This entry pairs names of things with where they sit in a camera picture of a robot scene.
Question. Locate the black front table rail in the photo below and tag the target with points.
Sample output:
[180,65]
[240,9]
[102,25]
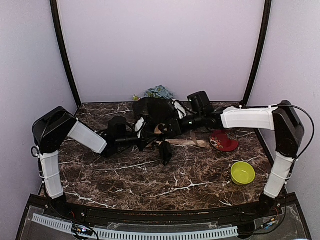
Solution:
[103,216]

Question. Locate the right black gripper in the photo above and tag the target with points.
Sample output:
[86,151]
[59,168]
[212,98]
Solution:
[176,128]

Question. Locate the black frame post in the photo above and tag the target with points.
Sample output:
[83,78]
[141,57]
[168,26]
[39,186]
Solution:
[63,52]
[259,51]

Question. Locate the right black frame post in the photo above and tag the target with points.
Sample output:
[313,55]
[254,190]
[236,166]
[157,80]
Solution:
[259,51]

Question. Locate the beige satin ribbon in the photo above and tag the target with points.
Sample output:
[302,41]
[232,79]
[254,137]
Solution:
[182,142]

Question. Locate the blue hydrangea flower stem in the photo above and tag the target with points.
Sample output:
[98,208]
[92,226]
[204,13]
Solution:
[158,92]

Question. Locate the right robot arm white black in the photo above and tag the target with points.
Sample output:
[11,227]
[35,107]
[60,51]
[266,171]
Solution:
[281,120]

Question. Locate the left black frame post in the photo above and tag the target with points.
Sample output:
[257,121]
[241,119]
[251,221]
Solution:
[63,52]

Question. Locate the white pink flower bunch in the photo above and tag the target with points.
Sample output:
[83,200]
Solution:
[136,98]

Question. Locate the grey slotted cable duct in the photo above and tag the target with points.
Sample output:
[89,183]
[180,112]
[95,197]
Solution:
[121,231]

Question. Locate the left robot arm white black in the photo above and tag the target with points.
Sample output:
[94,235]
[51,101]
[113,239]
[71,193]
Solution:
[51,132]

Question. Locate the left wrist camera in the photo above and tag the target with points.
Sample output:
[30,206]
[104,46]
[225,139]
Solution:
[139,126]

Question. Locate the lime green bowl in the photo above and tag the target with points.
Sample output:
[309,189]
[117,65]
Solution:
[242,173]

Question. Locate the black wrapping paper sheet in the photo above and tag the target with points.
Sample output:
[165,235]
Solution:
[157,112]

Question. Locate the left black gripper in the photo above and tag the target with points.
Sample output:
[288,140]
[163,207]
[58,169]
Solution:
[147,138]

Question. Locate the red floral plate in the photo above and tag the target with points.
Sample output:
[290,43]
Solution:
[224,140]

